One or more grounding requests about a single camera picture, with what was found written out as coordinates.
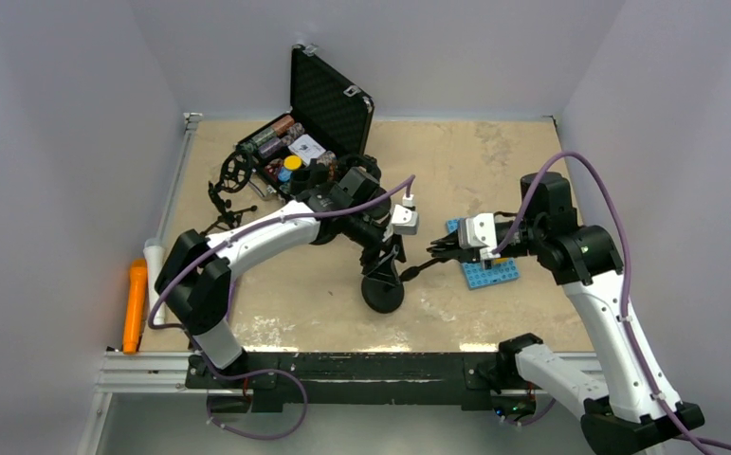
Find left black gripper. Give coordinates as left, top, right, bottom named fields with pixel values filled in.
left=341, top=207, right=405, bottom=285

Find black shock mount round stand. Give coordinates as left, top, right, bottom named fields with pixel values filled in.
left=336, top=155, right=382, bottom=181

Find black round base clip stand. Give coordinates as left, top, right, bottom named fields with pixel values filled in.
left=289, top=160, right=335, bottom=200

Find black tripod shock mount stand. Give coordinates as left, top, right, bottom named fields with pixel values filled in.
left=202, top=150, right=258, bottom=235

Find white microphone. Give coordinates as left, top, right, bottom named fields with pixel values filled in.
left=143, top=238, right=166, bottom=325

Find orange microphone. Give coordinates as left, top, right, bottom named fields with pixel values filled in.
left=121, top=259, right=148, bottom=355

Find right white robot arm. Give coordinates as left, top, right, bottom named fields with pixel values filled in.
left=486, top=172, right=705, bottom=454

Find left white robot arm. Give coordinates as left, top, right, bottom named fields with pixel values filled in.
left=153, top=168, right=417, bottom=388

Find blue lego baseplate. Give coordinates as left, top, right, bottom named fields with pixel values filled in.
left=446, top=218, right=521, bottom=290

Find yellow round chip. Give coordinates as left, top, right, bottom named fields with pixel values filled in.
left=283, top=155, right=303, bottom=172

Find white card deck box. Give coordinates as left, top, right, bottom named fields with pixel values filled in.
left=288, top=134, right=327, bottom=165

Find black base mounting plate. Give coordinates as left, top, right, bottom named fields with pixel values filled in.
left=184, top=350, right=558, bottom=416

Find black poker chip case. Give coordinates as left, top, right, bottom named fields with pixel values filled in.
left=221, top=44, right=375, bottom=199

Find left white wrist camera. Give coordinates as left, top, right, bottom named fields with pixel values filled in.
left=390, top=194, right=420, bottom=236

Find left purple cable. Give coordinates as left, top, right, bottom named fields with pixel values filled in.
left=146, top=174, right=418, bottom=441

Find purple cable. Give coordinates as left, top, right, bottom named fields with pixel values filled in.
left=493, top=150, right=731, bottom=455
left=146, top=174, right=418, bottom=441

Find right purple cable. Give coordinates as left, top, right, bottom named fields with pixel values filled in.
left=493, top=150, right=731, bottom=455

